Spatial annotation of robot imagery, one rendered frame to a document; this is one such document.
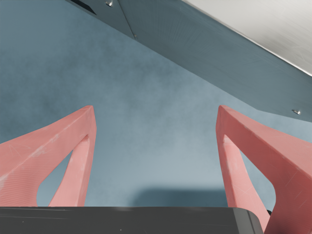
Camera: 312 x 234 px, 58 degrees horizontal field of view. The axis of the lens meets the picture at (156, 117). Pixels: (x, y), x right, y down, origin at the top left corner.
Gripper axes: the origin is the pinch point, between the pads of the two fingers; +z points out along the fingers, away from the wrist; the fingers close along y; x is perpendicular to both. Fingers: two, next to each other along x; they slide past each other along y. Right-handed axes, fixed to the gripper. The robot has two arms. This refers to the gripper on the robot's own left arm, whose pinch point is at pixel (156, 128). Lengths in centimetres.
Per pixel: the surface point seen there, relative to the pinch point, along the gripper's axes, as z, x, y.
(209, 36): 33.1, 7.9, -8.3
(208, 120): 85, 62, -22
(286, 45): 15.5, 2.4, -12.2
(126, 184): 71, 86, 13
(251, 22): 16.6, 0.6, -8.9
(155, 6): 35.9, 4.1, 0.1
